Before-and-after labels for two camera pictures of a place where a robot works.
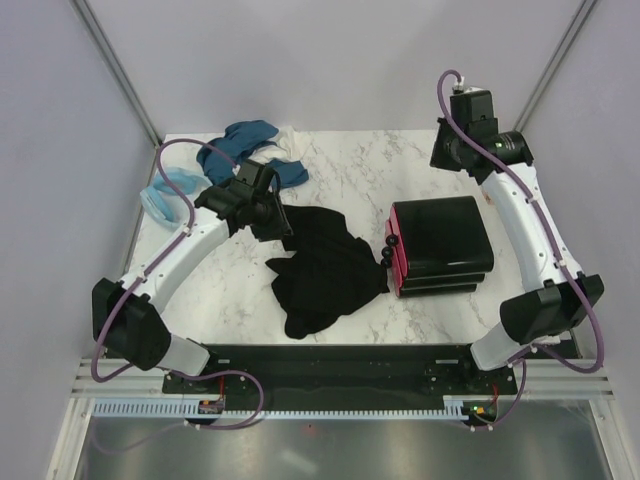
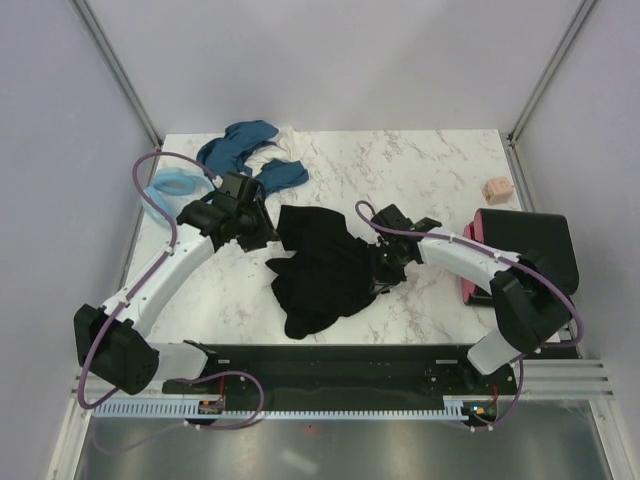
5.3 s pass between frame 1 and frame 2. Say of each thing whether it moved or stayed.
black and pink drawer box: moved
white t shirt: stayed
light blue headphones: stayed
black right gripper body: moved
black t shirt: stayed
